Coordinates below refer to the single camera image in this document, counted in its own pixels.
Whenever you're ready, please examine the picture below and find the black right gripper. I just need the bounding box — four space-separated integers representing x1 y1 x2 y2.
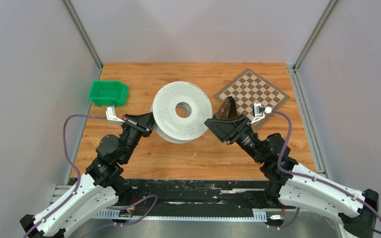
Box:
203 115 265 165

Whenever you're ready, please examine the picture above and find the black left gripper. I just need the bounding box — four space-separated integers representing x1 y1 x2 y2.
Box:
120 109 162 164

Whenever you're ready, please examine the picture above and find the grey cable spool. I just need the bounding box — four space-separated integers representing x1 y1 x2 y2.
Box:
151 81 213 144

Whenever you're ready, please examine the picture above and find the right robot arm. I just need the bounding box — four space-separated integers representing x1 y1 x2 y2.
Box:
204 115 379 238

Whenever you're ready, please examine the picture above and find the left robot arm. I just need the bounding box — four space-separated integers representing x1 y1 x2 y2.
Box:
20 108 155 238

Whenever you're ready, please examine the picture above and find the black metronome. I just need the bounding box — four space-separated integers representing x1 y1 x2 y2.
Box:
213 96 238 119

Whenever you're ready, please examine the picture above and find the wooden chessboard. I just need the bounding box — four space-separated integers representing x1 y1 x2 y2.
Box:
214 68 290 119

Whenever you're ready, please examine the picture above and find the green plastic bin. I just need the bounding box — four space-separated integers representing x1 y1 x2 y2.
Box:
88 80 129 107

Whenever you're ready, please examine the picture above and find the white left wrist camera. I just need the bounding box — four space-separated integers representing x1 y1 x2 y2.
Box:
106 106 125 125

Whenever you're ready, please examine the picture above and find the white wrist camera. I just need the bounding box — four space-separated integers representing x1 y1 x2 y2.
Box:
106 106 125 125
251 103 273 124

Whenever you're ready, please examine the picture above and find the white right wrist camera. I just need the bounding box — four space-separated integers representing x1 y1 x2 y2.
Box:
251 103 273 124

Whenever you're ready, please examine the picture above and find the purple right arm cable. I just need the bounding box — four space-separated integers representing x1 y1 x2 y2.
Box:
271 110 381 237

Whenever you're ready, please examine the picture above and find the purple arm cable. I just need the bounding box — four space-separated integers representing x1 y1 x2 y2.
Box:
271 110 381 237
23 114 159 238

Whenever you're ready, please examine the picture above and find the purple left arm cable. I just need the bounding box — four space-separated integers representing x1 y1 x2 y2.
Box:
23 114 159 238

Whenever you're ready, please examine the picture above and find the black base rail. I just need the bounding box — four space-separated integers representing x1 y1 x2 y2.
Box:
121 179 283 217

